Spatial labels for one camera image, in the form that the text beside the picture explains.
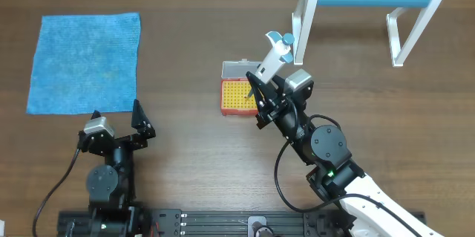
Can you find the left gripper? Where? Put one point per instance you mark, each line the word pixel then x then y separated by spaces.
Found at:
pixel 100 145

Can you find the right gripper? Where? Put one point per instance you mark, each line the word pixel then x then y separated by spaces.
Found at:
pixel 278 107

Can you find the white pipette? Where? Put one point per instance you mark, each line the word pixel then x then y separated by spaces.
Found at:
pixel 272 62

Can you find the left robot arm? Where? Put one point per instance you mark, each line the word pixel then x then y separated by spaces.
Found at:
pixel 104 183

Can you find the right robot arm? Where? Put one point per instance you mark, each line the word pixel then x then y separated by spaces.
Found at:
pixel 328 144

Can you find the red and yellow tip box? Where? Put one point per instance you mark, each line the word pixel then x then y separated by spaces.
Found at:
pixel 234 97

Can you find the blue cloth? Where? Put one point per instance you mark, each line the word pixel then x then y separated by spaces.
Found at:
pixel 83 62

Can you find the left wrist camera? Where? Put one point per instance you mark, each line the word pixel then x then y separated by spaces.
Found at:
pixel 99 126

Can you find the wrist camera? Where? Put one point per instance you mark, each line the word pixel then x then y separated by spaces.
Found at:
pixel 99 126
pixel 298 78

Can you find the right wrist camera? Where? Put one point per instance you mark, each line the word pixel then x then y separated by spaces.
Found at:
pixel 298 78

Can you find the mounting rail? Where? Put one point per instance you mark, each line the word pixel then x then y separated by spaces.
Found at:
pixel 222 224

